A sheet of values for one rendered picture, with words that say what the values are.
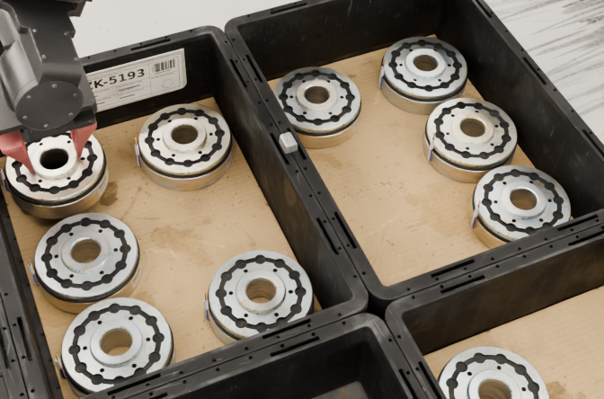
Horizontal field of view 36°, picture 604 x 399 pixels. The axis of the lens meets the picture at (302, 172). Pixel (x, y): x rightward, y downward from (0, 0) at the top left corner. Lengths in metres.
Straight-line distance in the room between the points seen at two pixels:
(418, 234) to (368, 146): 0.13
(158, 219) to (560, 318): 0.43
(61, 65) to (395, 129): 0.45
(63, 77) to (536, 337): 0.51
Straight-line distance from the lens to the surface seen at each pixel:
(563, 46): 1.45
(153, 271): 0.98
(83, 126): 0.94
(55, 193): 0.99
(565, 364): 0.96
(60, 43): 0.82
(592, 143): 1.01
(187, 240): 0.99
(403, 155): 1.07
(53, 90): 0.80
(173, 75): 1.08
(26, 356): 0.83
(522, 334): 0.96
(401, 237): 1.00
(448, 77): 1.12
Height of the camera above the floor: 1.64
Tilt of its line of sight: 51 degrees down
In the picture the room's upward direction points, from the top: 3 degrees clockwise
